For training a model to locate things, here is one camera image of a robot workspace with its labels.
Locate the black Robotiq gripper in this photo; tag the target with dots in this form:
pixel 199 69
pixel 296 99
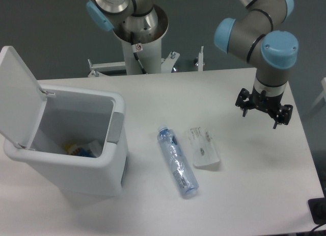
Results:
pixel 267 104

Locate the clear plastic wrapper bag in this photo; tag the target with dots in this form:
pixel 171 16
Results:
pixel 204 152

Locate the crushed clear plastic bottle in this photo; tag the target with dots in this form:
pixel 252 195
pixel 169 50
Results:
pixel 181 171

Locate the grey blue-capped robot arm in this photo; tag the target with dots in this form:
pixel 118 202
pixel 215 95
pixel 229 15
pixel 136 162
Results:
pixel 255 39

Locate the white crumpled trash in can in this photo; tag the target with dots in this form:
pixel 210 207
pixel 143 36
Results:
pixel 94 148

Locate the white plastic trash can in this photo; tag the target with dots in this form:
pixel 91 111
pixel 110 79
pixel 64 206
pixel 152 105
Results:
pixel 78 116

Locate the yellow blue trash in can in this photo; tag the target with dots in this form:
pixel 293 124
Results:
pixel 75 150

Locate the white trash can lid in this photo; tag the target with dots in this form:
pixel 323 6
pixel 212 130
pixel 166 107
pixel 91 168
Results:
pixel 23 100

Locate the white furniture leg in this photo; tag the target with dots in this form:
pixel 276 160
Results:
pixel 317 104

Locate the black device at table edge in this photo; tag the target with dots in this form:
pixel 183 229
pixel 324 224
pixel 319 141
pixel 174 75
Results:
pixel 317 210

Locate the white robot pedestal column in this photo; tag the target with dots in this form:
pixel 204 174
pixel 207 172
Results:
pixel 141 37

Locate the white pedestal base frame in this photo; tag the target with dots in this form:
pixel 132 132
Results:
pixel 167 65

